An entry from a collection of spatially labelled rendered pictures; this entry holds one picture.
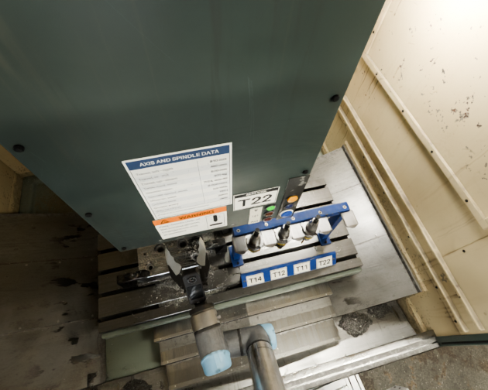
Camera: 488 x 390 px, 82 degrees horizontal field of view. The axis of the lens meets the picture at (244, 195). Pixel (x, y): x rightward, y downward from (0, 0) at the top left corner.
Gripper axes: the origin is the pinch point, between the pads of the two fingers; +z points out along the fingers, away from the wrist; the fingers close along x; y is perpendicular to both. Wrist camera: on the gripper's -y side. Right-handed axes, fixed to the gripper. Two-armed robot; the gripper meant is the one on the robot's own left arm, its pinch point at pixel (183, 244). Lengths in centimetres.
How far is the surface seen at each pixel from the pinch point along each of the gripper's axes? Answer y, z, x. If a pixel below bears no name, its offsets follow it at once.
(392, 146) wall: 20, 21, 102
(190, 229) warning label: -20.9, -4.4, 3.7
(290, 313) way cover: 64, -29, 36
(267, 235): 16.6, -1.3, 29.3
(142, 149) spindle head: -51, -3, 1
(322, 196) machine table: 49, 18, 73
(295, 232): 16.5, -3.6, 39.8
